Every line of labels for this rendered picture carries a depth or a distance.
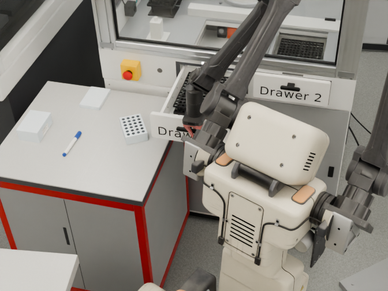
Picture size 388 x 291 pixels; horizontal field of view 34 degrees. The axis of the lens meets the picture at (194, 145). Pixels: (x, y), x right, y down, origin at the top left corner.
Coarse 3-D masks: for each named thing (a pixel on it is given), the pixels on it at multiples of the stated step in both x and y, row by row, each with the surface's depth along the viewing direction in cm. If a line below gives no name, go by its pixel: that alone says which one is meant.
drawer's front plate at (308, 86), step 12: (264, 84) 245; (276, 84) 244; (300, 84) 241; (312, 84) 240; (324, 84) 238; (264, 96) 249; (276, 96) 248; (288, 96) 246; (312, 96) 243; (324, 96) 242
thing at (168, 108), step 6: (186, 66) 255; (180, 72) 252; (186, 72) 255; (228, 72) 251; (180, 78) 250; (222, 78) 253; (174, 84) 246; (180, 84) 251; (174, 90) 244; (168, 96) 240; (174, 96) 246; (168, 102) 238; (162, 108) 235; (168, 108) 239; (174, 108) 244
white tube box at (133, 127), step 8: (120, 120) 246; (128, 120) 246; (136, 120) 245; (128, 128) 242; (136, 128) 242; (144, 128) 242; (128, 136) 238; (136, 136) 239; (144, 136) 240; (128, 144) 241
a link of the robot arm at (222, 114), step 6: (222, 96) 174; (222, 102) 174; (228, 102) 174; (234, 102) 176; (216, 108) 173; (222, 108) 174; (228, 108) 174; (234, 108) 175; (210, 114) 174; (216, 114) 172; (222, 114) 173; (228, 114) 174; (210, 120) 172; (216, 120) 172; (222, 120) 173; (228, 120) 173; (222, 126) 173
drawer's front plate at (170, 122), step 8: (152, 112) 228; (152, 120) 229; (160, 120) 228; (168, 120) 227; (176, 120) 226; (152, 128) 231; (160, 128) 230; (168, 128) 229; (192, 128) 226; (152, 136) 234; (160, 136) 233; (168, 136) 232
